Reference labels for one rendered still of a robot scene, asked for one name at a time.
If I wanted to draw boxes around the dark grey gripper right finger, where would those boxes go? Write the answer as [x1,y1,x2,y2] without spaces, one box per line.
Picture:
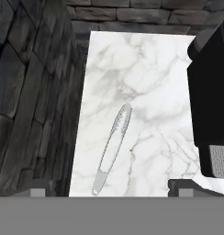
[167,179,218,197]

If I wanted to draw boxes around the white and grey tongs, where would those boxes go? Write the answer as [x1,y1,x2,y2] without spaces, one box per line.
[91,103,133,196]

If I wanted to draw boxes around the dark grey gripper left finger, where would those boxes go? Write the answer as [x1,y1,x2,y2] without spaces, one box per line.
[13,179,56,197]

